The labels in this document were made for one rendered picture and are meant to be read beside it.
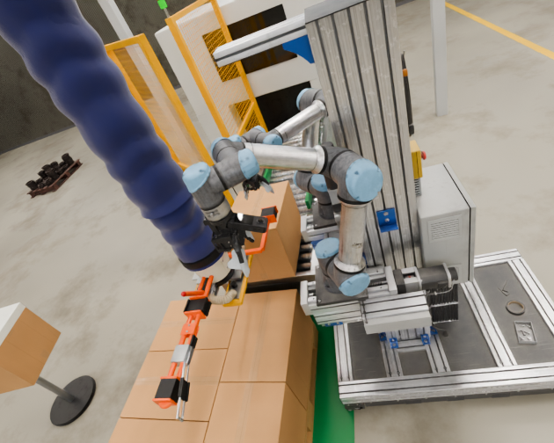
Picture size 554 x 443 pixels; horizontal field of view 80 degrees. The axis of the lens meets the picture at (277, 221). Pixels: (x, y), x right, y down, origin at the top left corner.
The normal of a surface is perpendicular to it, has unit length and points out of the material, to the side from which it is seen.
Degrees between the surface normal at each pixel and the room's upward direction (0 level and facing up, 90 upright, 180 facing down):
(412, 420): 0
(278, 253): 83
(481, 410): 0
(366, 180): 83
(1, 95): 90
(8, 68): 90
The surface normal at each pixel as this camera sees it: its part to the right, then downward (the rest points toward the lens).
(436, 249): -0.06, 0.65
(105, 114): 0.35, 0.33
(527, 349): -0.33, -0.73
